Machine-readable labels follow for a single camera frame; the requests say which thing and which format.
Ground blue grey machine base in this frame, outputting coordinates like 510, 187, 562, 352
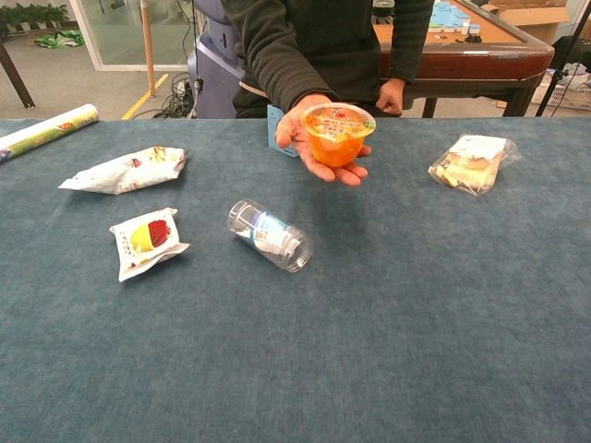
187, 0, 246, 120

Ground sandwich in clear bag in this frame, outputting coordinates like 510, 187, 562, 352
427, 134, 523, 198

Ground person's right forearm black sleeve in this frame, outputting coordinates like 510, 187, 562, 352
238, 31, 345, 114

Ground brown wooden game table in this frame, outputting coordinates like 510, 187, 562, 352
372, 0, 555, 119

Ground open cardboard box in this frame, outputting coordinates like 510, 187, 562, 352
479, 0, 572, 45

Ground black tripod stand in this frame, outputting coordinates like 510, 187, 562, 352
535, 0, 591, 117

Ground person's right hand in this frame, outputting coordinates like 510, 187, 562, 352
274, 93, 373, 188

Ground white glass partition frame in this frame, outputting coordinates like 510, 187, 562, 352
68, 0, 195, 73

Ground person's left hand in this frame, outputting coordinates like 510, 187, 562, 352
376, 77, 407, 116

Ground white snack packet red print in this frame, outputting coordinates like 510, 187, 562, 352
109, 207, 191, 283

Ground wooden pole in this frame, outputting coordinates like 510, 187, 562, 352
139, 0, 157, 98

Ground clear plastic bottle blue label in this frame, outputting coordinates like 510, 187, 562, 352
226, 198, 315, 274

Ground green cloth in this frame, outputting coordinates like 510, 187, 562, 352
32, 29, 86, 50

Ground white plastic basket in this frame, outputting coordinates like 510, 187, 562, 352
530, 68, 591, 112

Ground dark slanted table leg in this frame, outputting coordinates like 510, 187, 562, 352
0, 39, 37, 111

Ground person's left forearm black sleeve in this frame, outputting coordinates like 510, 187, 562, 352
386, 0, 435, 84

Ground potted green plants row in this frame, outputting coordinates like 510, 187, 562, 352
0, 2, 70, 33

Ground blue felt table cloth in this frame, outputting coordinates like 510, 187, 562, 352
0, 117, 591, 443

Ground person body black clothes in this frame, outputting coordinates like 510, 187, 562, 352
220, 0, 435, 119

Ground long white snack bag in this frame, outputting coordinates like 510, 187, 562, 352
57, 146, 188, 196

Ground cling film roll box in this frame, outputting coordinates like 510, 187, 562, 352
0, 103, 100, 163

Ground tangled floor cable bundle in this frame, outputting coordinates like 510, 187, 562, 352
131, 71, 204, 120

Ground blue card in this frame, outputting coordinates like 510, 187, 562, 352
266, 103, 301, 160

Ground light blue small boxes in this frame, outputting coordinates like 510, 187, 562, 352
428, 0, 472, 33

